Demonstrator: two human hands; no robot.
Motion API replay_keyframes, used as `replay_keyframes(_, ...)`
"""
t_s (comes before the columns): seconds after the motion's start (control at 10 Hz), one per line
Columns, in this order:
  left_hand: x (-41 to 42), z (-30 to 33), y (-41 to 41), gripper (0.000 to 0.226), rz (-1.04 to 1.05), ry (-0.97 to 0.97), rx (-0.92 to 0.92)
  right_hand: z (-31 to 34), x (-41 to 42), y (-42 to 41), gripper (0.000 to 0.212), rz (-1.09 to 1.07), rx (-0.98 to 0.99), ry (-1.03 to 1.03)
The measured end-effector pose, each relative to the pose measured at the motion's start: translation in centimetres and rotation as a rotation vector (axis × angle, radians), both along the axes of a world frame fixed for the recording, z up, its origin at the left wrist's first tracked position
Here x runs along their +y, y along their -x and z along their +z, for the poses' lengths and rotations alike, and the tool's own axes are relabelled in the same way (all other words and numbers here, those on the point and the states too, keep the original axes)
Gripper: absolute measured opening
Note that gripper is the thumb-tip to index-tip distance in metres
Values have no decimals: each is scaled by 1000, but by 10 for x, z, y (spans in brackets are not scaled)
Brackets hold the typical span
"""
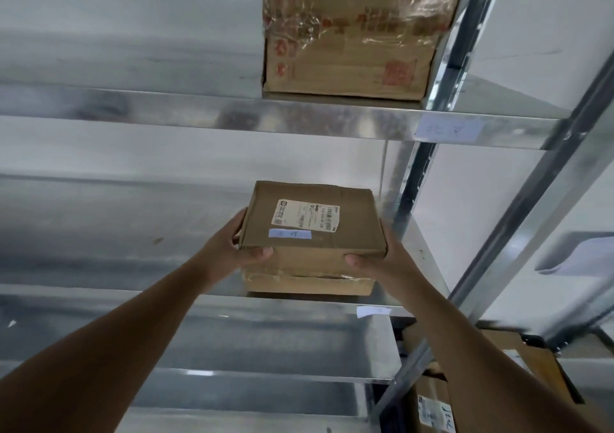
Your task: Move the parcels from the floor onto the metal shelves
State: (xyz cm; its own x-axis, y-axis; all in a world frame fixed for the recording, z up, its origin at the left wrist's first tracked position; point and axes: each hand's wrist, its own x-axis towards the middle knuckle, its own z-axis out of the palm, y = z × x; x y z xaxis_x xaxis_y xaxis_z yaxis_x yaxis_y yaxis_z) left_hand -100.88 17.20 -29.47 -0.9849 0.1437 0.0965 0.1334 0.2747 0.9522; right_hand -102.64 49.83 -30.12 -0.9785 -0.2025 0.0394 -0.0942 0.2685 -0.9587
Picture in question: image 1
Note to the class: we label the person's right hand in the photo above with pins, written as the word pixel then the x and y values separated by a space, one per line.
pixel 393 272

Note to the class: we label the person's left hand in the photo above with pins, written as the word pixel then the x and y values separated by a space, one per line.
pixel 223 255

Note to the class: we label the plain brown cardboard box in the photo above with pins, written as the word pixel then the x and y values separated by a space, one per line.
pixel 355 236

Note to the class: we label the metal shelving rack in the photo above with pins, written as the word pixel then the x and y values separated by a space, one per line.
pixel 144 106

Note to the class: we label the small box with red print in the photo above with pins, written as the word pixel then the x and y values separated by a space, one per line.
pixel 345 63

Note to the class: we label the person's right forearm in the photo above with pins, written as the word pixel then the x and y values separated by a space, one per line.
pixel 489 375

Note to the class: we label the person's left forearm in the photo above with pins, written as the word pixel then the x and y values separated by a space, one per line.
pixel 110 351

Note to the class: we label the pile of crated cardboard parcels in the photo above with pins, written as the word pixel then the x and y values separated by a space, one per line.
pixel 542 365

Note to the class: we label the grey metal storage rack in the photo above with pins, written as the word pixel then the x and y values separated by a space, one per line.
pixel 527 193

